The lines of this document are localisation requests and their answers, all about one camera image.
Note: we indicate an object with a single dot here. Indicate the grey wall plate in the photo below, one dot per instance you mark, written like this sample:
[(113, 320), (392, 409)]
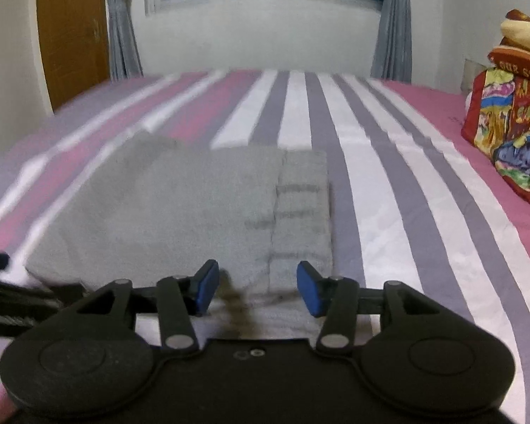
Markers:
[(475, 75)]

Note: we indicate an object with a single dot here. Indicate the colourful cartoon pillow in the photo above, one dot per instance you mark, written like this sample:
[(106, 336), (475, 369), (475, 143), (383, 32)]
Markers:
[(516, 137)]

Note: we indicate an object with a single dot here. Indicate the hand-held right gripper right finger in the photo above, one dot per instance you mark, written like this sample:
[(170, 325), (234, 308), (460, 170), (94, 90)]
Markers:
[(310, 289)]

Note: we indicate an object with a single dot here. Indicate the red printed pillow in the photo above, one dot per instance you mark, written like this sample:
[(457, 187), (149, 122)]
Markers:
[(519, 62)]

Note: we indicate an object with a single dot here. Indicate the striped bed sheet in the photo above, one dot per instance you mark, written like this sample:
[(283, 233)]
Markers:
[(402, 194)]

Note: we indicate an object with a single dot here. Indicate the yellow and red blanket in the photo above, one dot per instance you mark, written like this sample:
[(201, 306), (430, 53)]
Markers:
[(526, 31)]

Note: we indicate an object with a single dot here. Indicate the grey towel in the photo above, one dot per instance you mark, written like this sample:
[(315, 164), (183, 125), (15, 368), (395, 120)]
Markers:
[(194, 212)]

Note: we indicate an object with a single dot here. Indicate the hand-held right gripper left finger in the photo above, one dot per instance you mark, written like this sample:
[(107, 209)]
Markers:
[(207, 289)]

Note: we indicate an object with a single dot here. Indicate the grey curtain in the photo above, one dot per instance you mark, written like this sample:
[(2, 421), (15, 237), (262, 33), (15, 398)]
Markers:
[(393, 31), (122, 26)]

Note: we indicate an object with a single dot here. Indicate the brown wooden door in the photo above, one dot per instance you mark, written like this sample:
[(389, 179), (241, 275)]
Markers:
[(68, 31)]

